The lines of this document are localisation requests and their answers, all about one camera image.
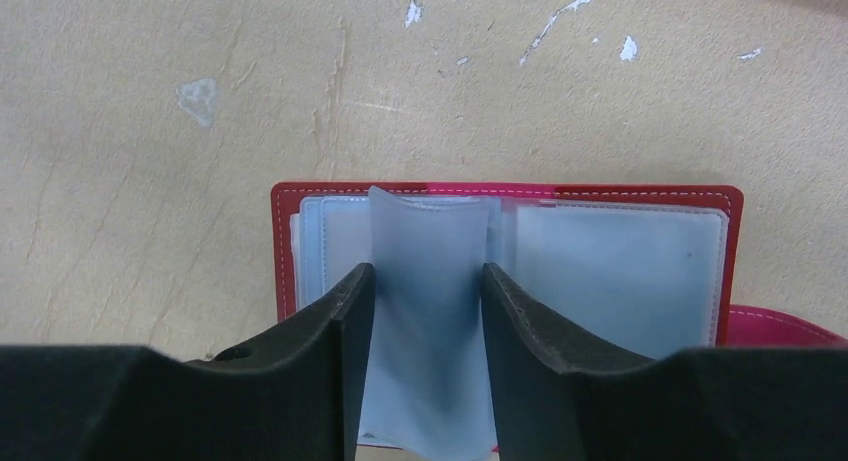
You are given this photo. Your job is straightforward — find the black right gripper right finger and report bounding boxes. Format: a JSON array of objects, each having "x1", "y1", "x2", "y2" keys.
[{"x1": 481, "y1": 263, "x2": 847, "y2": 460}]

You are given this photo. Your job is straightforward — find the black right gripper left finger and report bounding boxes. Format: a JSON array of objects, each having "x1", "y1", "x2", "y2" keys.
[{"x1": 1, "y1": 263, "x2": 376, "y2": 460}]

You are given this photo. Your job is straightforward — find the red leather card holder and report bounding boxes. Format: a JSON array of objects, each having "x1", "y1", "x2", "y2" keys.
[{"x1": 271, "y1": 182, "x2": 847, "y2": 460}]

